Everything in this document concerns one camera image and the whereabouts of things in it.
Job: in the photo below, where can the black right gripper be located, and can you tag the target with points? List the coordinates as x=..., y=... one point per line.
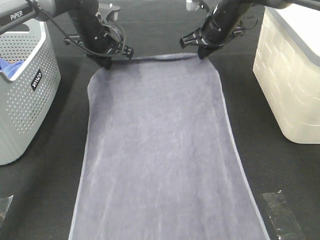
x=212, y=36

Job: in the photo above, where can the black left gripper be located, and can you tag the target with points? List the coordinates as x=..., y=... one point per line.
x=99, y=39

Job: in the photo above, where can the grey towel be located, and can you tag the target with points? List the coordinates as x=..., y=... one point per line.
x=160, y=159

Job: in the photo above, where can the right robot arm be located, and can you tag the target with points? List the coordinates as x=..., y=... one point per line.
x=235, y=10

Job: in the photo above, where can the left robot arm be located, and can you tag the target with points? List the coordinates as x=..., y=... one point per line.
x=16, y=12

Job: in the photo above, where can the white lidded storage box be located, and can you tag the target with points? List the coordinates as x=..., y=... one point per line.
x=287, y=68

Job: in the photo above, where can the grey perforated laundry basket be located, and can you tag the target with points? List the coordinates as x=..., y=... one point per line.
x=26, y=97

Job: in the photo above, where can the blue cloth in basket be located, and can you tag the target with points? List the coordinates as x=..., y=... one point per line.
x=10, y=68

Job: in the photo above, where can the clear tape strip left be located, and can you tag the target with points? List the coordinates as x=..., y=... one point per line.
x=5, y=203

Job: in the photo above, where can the clear tape strip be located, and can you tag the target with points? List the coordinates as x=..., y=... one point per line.
x=282, y=218
x=5, y=203

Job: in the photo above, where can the clear tape strip right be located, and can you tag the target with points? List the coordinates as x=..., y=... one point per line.
x=282, y=218

